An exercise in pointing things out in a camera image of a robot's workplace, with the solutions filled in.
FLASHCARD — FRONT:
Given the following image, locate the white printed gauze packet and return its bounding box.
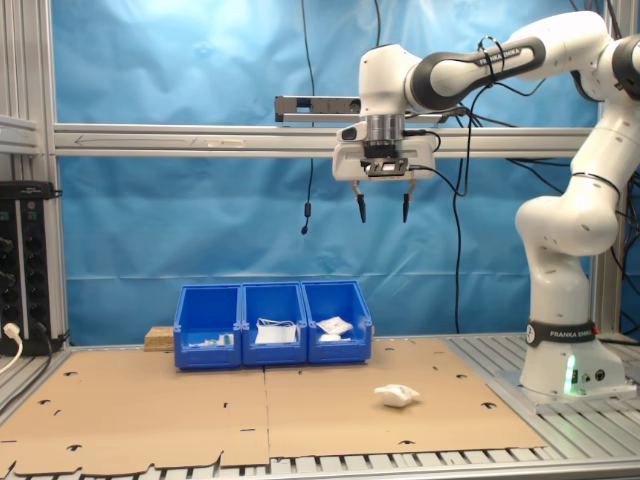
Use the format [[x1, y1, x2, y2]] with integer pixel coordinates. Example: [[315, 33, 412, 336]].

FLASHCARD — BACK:
[[373, 383, 421, 409]]

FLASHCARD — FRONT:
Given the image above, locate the white printed compress packet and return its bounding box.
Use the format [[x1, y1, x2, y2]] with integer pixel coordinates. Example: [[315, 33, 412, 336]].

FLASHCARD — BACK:
[[315, 316, 354, 336]]

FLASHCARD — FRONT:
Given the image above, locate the blue bin with gauze packets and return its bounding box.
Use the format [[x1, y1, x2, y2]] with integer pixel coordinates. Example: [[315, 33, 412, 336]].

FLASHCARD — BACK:
[[300, 279, 374, 365]]

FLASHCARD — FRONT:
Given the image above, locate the surgical face mask stack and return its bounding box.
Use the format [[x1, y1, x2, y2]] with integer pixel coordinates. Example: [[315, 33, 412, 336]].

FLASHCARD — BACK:
[[254, 318, 302, 346]]

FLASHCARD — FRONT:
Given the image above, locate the blue bin with masks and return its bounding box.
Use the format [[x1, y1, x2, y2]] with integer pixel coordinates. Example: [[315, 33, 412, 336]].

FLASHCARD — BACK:
[[241, 282, 308, 367]]

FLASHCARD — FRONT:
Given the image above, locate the horizontal aluminium beam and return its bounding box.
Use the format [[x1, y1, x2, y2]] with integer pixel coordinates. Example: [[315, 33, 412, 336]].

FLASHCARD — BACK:
[[49, 122, 609, 159]]

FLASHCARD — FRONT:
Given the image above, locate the blue bin with syringe packets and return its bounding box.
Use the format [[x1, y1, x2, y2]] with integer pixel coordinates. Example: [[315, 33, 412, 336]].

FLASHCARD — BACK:
[[173, 284, 245, 372]]

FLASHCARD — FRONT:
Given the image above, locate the brown cardboard sheet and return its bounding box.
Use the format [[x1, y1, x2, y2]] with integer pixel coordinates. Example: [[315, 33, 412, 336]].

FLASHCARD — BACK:
[[0, 348, 272, 477], [263, 336, 549, 459]]

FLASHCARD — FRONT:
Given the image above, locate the chipboard plank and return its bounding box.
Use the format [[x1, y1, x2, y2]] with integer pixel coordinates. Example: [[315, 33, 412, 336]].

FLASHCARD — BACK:
[[143, 325, 178, 354]]

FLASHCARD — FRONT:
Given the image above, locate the black socket rack box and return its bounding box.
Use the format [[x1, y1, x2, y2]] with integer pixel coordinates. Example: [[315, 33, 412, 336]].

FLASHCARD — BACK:
[[0, 180, 64, 358]]

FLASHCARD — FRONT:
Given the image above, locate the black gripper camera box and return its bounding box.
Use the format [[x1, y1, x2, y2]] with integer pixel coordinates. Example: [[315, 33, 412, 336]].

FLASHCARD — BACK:
[[359, 143, 411, 179]]

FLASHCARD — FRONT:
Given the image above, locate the hanging black cable with ferrite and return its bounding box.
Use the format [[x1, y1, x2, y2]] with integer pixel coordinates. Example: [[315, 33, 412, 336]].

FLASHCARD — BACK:
[[299, 0, 318, 236]]

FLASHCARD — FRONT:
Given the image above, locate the silver power strip on rail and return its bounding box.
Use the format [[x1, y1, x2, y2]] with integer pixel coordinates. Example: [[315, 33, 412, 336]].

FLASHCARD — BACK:
[[273, 94, 467, 126]]

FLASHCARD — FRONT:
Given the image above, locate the black camera cable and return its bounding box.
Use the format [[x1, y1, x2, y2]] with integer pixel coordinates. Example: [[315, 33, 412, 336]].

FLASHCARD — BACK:
[[403, 34, 506, 335]]

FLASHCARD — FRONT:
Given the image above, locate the black plug with cable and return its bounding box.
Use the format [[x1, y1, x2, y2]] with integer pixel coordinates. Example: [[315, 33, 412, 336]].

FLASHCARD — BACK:
[[33, 322, 57, 384]]

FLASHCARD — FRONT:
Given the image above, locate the white plug with cable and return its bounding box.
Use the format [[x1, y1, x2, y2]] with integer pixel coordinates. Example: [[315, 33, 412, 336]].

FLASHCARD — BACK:
[[0, 322, 25, 377]]

